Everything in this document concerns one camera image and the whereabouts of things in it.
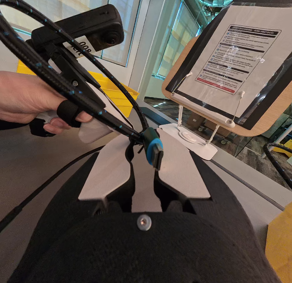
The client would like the large cardboard box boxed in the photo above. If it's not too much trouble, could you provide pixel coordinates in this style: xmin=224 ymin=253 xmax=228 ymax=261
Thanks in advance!
xmin=187 ymin=111 xmax=231 ymax=137

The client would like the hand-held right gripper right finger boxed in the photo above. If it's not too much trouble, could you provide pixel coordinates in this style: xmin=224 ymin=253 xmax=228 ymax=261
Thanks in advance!
xmin=153 ymin=128 xmax=211 ymax=199

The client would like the yellow bin stack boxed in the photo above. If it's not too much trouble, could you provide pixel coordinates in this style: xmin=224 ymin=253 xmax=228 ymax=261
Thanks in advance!
xmin=273 ymin=139 xmax=292 ymax=158

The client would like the narrow glass window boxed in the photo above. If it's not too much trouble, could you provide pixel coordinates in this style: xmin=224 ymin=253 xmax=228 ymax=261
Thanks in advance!
xmin=152 ymin=0 xmax=203 ymax=79

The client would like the printed instruction sheet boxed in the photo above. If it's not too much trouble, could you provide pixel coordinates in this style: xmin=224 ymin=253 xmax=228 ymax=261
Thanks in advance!
xmin=177 ymin=5 xmax=292 ymax=119

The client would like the yellow plastic bin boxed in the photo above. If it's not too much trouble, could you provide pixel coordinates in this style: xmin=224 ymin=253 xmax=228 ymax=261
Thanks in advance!
xmin=265 ymin=201 xmax=292 ymax=283
xmin=17 ymin=59 xmax=140 ymax=117

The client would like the person's left hand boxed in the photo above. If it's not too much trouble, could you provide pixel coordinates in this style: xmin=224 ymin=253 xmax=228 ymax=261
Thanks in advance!
xmin=0 ymin=71 xmax=93 ymax=135

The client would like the wooden document stand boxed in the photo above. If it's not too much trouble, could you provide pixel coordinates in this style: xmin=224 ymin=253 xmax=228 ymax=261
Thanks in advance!
xmin=159 ymin=0 xmax=292 ymax=161

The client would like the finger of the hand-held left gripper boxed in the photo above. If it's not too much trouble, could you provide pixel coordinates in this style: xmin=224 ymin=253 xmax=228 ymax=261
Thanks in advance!
xmin=87 ymin=82 xmax=135 ymax=135

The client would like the large glass window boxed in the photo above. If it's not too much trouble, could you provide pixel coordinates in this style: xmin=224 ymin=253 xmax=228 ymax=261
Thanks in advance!
xmin=0 ymin=0 xmax=143 ymax=68

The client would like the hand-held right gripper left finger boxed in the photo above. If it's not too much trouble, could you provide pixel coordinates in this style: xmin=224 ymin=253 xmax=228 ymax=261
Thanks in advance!
xmin=78 ymin=134 xmax=136 ymax=201

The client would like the thin black cable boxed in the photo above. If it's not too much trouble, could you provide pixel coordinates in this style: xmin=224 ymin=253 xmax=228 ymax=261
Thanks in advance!
xmin=0 ymin=147 xmax=104 ymax=230

